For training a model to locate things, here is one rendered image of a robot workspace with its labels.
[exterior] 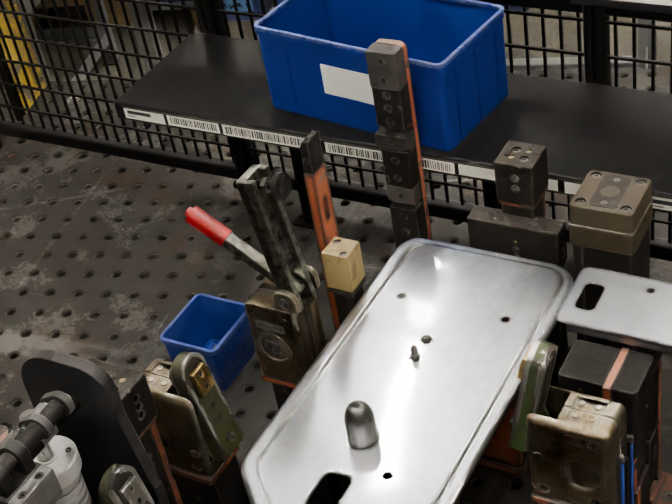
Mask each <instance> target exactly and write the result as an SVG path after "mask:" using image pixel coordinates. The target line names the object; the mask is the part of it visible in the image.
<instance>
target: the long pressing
mask: <svg viewBox="0 0 672 504"><path fill-rule="evenodd" d="M573 283H574V281H573V278H572V276H571V274H570V273H569V272H568V271H567V270H566V269H564V268H563V267H561V266H558V265H556V264H552V263H548V262H542V261H537V260H532V259H527V258H522V257H517V256H512V255H507V254H502V253H497V252H492V251H487V250H482V249H477V248H472V247H467V246H462V245H457V244H452V243H447V242H442V241H436V240H429V239H423V238H413V239H410V240H407V241H406V242H404V243H402V244H401V245H400V246H398V247H397V249H396V250H395V251H394V252H393V254H392V255H391V256H390V258H389V259H388V261H387V262H386V263H385V265H384V266H383V267H382V269H381V270H380V272H379V273H378V274H377V276H376V277H375V278H374V280H373V281H372V282H371V284H370V285H369V287H368V288H367V289H366V291H365V292H364V293H363V295H362V296H361V298H360V299H359V300H358V302H357V303H356V304H355V306H354V307H353V309H352V310H351V311H350V313H349V314H348V315H347V317H346V318H345V320H344V321H343V322H342V324H341V325H340V326H339V328H338V329H337V330H336V332H335V333H334V335H333V336H332V337H331V339H330V340H329V341H328V343H327V344H326V346H325V347H324V348H323V350H322V351H321V352H320V354H319V355H318V357H317V358H316V359H315V361H314V362H313V363H312V365H311V366H310V367H309V369H308V370H307V372H306V373H305V374H304V376H303V377H302V378H301V380H300V381H299V383H298V384H297V385H296V387H295V388H294V389H293V391H292V392H291V394H290V395H289V396H288V398H287V399H286V400H285V402H284V403H283V404H282V406H281V407H280V409H279V410H278V411H277V413H276V414H275V415H274V417H273V418H272V420H271V421H270V422H269V424H268V425H267V426H266V428H265V429H264V431H263V432H262V433H261V435H260V436H259V437H258V439H257V440H256V441H255V443H254V444H253V446H252V447H251V448H250V450H249V451H248V452H247V454H246V456H245V457H244V459H243V462H242V466H241V476H242V480H243V483H244V487H245V490H246V493H247V496H248V498H249V501H250V504H307V502H308V500H309V499H310V497H311V496H312V494H313V493H314V491H315V490H316V488H317V487H318V485H319V484H320V482H321V481H322V479H323V478H324V477H325V476H326V475H329V474H336V475H339V476H342V477H346V478H348V479H349V480H350V484H349V486H348V488H347V489H346V491H345V492H344V494H343V495H342V497H341V499H340V500H339V502H338V503H337V504H456V503H457V501H458V500H459V498H460V496H461V494H462V492H463V491H464V489H465V487H466V485H467V483H468V481H469V480H470V478H471V476H472V474H473V472H474V471H475V469H476V467H477V465H478V463H479V462H480V460H481V458H482V456H483V454H484V453H485V451H486V449H487V447H488V445H489V444H490V442H491V440H492V438H493V436H494V435H495V433H496V431H497V429H498V427H499V426H500V424H501V422H502V420H503V418H504V416H505V415H506V413H507V411H508V409H509V407H510V406H511V404H512V402H513V400H514V398H515V397H516V395H517V393H518V391H519V389H520V384H521V379H519V378H517V374H518V369H519V366H520V363H521V361H522V359H523V357H524V356H525V354H526V352H527V350H528V349H529V347H530V346H532V345H533V343H534V341H535V340H536V339H537V338H539V339H542V340H544V341H547V339H548V337H549V335H550V333H551V332H552V330H553V328H554V326H555V324H556V323H557V321H558V320H557V318H556V315H557V312H558V310H559V309H560V307H561V305H562V303H563V301H564V300H565V298H566V296H567V294H568V292H569V291H570V289H571V287H572V285H573ZM399 294H405V295H406V296H405V297H404V298H402V299H400V298H398V297H397V296H398V295H399ZM503 317H508V318H510V320H509V321H508V322H503V321H502V320H501V319H502V318H503ZM425 334H428V335H429V336H430V337H431V338H432V341H431V342H430V343H423V342H422V341H421V340H422V339H423V336H424V335H425ZM412 345H416V346H417V348H418V354H419V355H420V357H421V358H420V359H419V360H417V361H412V360H411V359H410V357H411V352H410V348H411V346H412ZM355 400H362V401H365V402H366V403H367V404H369V406H370V407H371V408H372V410H373V412H374V415H375V420H376V425H377V430H378V434H379V439H378V441H377V442H376V443H375V444H374V445H373V446H371V447H369V448H366V449H357V448H354V447H352V446H351V445H350V444H349V443H348V437H347V432H346V428H345V423H344V413H345V410H346V407H347V406H348V404H349V403H350V402H352V401H355ZM386 473H391V474H392V477H391V478H390V479H384V478H383V476H384V474H386Z"/></svg>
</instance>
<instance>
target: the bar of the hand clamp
mask: <svg viewBox="0 0 672 504"><path fill-rule="evenodd" d="M233 187H234V188H235V189H238V191H239V193H240V196H241V198H242V201H243V204H244V206H245V209H246V211H247V214H248V216H249V219H250V221H251V224H252V227H253V229H254V232H255V234H256V237H257V239H258V242H259V244H260V247H261V249H262V252H263V255H264V257H265V260H266V262H267V265H268V267H269V270H270V272H271V275H272V277H273V280H274V283H275V285H276V288H277V290H280V289H282V290H287V291H290V292H292V293H293V294H294V295H295V296H296V297H297V298H298V301H299V305H300V309H301V310H300V312H302V310H303V309H304V307H303V304H302V301H301V299H300V296H299V294H298V291H297V288H296V286H295V283H294V281H293V278H292V276H294V277H295V278H296V279H298V280H301V281H303V283H304V285H305V289H304V291H303V292H302V294H301V295H302V296H312V297H313V296H314V295H315V294H316V291H315V288H314V286H313V283H312V280H311V278H310V275H309V272H308V270H307V267H306V264H305V261H304V259H303V256H302V253H301V251H300V248H299V245H298V243H297V240H296V237H295V235H294V232H293V229H292V226H291V224H290V221H289V218H288V216H287V213H286V210H285V208H284V205H283V202H282V200H284V199H286V198H287V197H288V196H289V194H290V193H291V190H292V182H291V179H290V177H289V175H288V174H287V173H285V172H277V173H275V174H274V176H273V175H272V173H271V170H270V167H269V165H260V164H252V165H251V166H250V167H249V168H248V169H247V171H246V172H245V173H244V174H243V175H242V176H241V177H240V178H239V179H235V180H234V182H233Z"/></svg>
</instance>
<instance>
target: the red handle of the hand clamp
mask: <svg viewBox="0 0 672 504"><path fill-rule="evenodd" d="M184 215H185V216H186V220H185V221H186V222H187V223H188V224H190V225H191V226H192V227H194V228H195V229H197V230H198V231H199V232H201V233H202V234H204V235H205V236H206V237H208V238H209V239H211V240H212V241H213V242H215V243H216V244H218V245H219V246H220V247H224V248H226V249H227V250H228V251H230V252H231V253H233V254H234V255H235V256H237V257H238V258H239V259H241V260H242V261H244V262H245V263H246V264H248V265H249V266H251V267H252V268H253V269H255V270H256V271H258V272H259V273H260V274H262V275H263V276H265V277H266V278H267V279H269V280H270V281H271V282H273V283H274V280H273V277H272V275H271V272H270V270H269V267H268V265H267V262H266V260H265V257H264V255H263V254H261V253H260V252H259V251H257V250H256V249H254V248H253V247H252V246H250V245H249V244H247V243H246V242H245V241H243V240H242V239H240V238H239V237H238V236H236V235H235V234H233V231H232V230H230V229H229V228H228V227H226V226H225V225H223V224H222V223H221V222H219V221H218V220H216V219H215V218H214V217H212V216H211V215H209V214H208V213H207V212H205V211H204V210H202V209H201V208H200V207H198V206H197V205H196V206H195V207H194V208H192V207H191V206H190V207H189V208H188V209H187V211H186V212H185V214H184ZM292 278H293V281H294V283H295V286H296V288H297V291H298V294H299V296H300V295H301V294H302V292H303V291H304V289H305V285H304V283H303V281H301V280H298V279H296V278H295V277H294V276H292ZM274 284H275V283H274Z"/></svg>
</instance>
